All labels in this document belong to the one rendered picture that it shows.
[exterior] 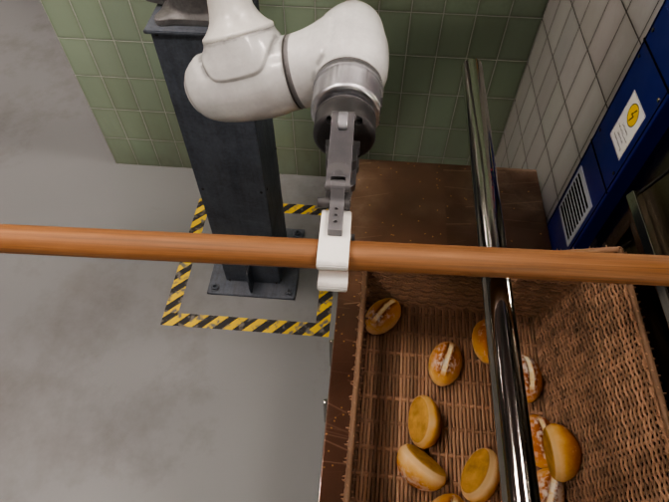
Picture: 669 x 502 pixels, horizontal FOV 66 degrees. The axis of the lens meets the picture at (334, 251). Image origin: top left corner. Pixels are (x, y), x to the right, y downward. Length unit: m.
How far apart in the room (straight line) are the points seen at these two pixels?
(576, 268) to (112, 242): 0.45
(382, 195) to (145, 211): 1.15
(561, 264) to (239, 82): 0.47
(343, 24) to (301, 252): 0.34
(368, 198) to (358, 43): 0.75
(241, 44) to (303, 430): 1.23
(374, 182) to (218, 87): 0.76
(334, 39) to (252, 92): 0.13
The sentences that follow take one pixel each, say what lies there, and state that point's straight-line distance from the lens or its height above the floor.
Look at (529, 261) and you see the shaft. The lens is 0.53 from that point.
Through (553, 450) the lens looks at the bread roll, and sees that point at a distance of 1.03.
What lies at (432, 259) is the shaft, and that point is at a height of 1.21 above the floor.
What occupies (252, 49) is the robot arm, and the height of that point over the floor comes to 1.22.
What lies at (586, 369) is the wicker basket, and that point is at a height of 0.71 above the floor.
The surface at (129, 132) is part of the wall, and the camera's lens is 2.34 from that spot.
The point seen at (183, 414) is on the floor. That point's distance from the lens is 1.77.
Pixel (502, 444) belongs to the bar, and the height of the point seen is 1.17.
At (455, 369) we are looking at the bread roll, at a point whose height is 0.63.
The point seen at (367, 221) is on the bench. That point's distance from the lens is 1.34.
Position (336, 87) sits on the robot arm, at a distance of 0.64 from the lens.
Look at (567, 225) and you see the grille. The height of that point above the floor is 0.69.
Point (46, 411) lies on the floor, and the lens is 1.93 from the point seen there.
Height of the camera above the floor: 1.62
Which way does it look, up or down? 54 degrees down
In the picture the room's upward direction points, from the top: straight up
